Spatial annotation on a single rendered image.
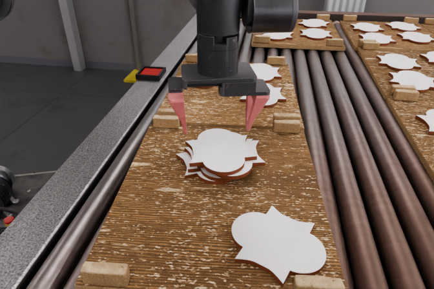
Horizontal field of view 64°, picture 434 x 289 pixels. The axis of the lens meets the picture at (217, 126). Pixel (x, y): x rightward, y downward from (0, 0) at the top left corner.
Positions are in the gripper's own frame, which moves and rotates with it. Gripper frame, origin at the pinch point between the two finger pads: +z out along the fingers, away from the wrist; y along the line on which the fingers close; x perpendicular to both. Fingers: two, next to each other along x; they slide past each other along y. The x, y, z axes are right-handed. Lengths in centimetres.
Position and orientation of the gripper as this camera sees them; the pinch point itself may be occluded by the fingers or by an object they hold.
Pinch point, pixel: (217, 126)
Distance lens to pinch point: 53.3
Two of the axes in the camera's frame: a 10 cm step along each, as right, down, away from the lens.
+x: -1.3, -5.0, 8.6
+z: -0.1, 8.7, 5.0
